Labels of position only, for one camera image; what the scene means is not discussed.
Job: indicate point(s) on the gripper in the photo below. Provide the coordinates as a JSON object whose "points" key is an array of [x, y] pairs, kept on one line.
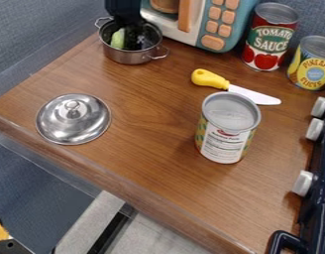
{"points": [[123, 13]]}

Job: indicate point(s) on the silver pot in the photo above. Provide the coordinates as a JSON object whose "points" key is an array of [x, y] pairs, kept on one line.
{"points": [[134, 56]]}

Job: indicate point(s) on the silver pot lid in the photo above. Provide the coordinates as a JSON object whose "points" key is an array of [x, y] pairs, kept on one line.
{"points": [[73, 119]]}

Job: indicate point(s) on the green toy vegetable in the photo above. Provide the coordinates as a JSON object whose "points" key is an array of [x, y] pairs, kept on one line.
{"points": [[117, 39]]}

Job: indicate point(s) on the toy microwave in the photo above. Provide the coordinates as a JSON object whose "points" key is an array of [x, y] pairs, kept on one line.
{"points": [[205, 20]]}

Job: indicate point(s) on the red tomato sauce can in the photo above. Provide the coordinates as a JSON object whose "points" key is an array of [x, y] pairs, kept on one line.
{"points": [[269, 39]]}

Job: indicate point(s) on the yellow and white can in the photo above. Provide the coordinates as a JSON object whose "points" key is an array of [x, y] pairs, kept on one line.
{"points": [[227, 132]]}

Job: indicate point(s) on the yellow pineapple can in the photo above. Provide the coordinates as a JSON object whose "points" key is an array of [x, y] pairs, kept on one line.
{"points": [[311, 64]]}

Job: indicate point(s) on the toy stove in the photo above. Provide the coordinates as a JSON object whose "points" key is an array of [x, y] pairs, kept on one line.
{"points": [[317, 185]]}

